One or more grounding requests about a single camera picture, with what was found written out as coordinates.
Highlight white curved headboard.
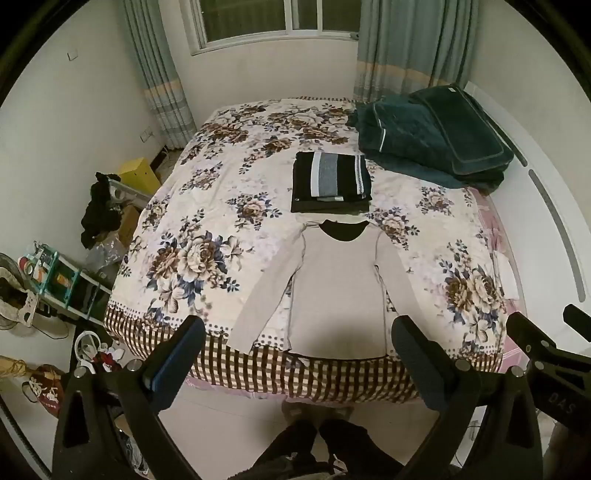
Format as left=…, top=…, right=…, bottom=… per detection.
left=463, top=80, right=591, bottom=326

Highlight pile of black clothes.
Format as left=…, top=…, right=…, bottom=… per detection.
left=80, top=171, right=124, bottom=250

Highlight yellow box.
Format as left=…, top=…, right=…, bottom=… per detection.
left=117, top=157, right=163, bottom=198

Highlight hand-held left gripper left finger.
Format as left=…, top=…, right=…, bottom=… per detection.
left=53, top=316, right=206, bottom=480

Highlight clear plastic bag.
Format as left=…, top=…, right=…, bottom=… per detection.
left=85, top=237, right=129, bottom=274

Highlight person's dark trousers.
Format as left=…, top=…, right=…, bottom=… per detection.
left=249, top=414, right=419, bottom=480

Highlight folded striped black sweater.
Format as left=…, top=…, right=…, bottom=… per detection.
left=293, top=150, right=373, bottom=202

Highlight pink bed sheet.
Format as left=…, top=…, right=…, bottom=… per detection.
left=473, top=188, right=525, bottom=372

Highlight dark green quilt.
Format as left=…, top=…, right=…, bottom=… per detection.
left=353, top=98, right=508, bottom=193

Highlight teal shelf rack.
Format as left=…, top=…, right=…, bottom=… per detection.
left=27, top=241, right=113, bottom=325

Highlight red printed bag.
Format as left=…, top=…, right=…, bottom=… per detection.
left=22, top=364, right=66, bottom=419

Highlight beige long-sleeve shirt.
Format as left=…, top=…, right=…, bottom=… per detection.
left=227, top=219, right=432, bottom=360

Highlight dark green pillow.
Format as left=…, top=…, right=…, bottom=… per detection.
left=408, top=84, right=515, bottom=176

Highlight striped green curtain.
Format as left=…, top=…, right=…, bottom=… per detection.
left=117, top=0, right=198, bottom=151
left=352, top=0, right=475, bottom=105

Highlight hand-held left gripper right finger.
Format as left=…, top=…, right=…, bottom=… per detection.
left=391, top=315, right=544, bottom=480

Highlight floral bed blanket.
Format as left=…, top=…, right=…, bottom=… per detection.
left=102, top=95, right=509, bottom=403

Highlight cardboard box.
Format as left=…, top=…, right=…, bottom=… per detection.
left=117, top=204, right=142, bottom=251

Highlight white electric fan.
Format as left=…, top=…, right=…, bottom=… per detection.
left=0, top=252, right=41, bottom=332

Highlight white framed window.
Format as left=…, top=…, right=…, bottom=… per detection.
left=181, top=0, right=364, bottom=57

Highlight folded black garment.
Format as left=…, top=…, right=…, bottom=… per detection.
left=290, top=195, right=371, bottom=215

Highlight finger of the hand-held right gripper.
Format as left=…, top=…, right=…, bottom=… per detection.
left=562, top=303, right=591, bottom=343
left=505, top=312, right=559, bottom=371

